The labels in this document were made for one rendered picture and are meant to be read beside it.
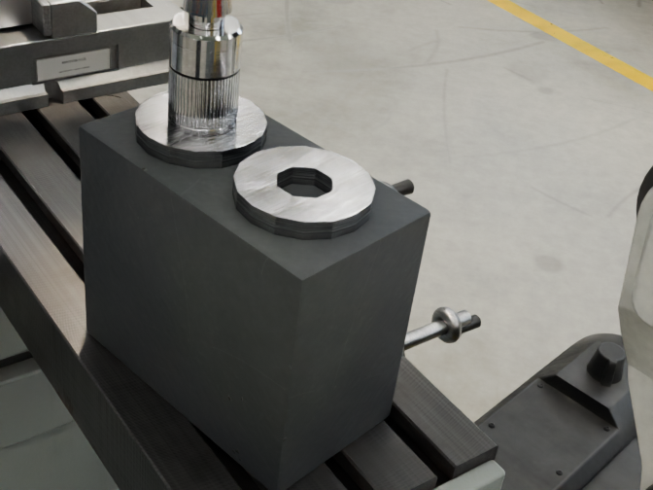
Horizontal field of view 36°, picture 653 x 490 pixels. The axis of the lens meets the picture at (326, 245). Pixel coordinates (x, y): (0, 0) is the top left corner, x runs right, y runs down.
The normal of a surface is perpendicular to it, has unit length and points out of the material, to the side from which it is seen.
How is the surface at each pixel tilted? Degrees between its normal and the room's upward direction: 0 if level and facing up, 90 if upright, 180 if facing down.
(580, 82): 0
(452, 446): 0
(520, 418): 0
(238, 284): 90
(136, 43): 90
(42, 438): 90
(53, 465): 90
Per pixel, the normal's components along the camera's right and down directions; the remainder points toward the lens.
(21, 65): 0.57, 0.53
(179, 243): -0.69, 0.36
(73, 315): 0.11, -0.81
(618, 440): 0.59, -0.23
